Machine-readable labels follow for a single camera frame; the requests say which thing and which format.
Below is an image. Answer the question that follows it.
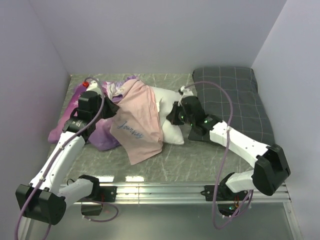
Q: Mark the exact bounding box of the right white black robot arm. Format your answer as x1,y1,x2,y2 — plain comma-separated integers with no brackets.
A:
166,96,291,200

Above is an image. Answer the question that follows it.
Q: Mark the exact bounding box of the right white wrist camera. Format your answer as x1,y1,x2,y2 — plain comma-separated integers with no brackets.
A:
178,86,194,100

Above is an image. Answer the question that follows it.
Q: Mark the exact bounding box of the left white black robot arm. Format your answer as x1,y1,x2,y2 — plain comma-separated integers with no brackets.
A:
15,90,119,226

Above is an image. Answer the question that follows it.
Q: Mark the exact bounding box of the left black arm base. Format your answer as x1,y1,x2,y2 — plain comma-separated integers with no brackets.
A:
78,185,119,223

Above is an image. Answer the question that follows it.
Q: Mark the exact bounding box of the dark grey checked pillow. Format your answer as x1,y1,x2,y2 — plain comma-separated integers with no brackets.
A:
192,66,275,145

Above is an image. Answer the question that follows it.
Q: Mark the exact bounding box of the purple cable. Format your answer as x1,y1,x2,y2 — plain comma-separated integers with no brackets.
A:
182,81,253,230
14,77,120,240

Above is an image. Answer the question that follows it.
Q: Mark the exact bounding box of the aluminium mounting rail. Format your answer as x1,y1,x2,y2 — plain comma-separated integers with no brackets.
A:
19,183,300,240

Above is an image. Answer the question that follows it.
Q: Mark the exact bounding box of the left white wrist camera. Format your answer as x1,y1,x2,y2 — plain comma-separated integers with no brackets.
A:
82,80,102,95

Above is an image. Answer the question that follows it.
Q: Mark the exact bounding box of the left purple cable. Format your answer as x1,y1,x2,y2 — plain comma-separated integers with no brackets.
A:
14,77,120,240

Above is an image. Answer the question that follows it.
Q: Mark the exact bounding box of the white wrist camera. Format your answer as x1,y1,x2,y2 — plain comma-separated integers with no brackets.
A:
178,86,194,100
82,80,102,95

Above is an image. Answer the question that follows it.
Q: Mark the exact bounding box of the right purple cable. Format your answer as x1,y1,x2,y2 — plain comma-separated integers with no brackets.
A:
182,81,253,230

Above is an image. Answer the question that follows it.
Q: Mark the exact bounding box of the white pillow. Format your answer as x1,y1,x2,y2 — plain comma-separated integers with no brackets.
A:
147,85,191,146

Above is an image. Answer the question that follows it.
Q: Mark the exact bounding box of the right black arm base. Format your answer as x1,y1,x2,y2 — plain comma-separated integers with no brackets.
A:
200,185,248,217

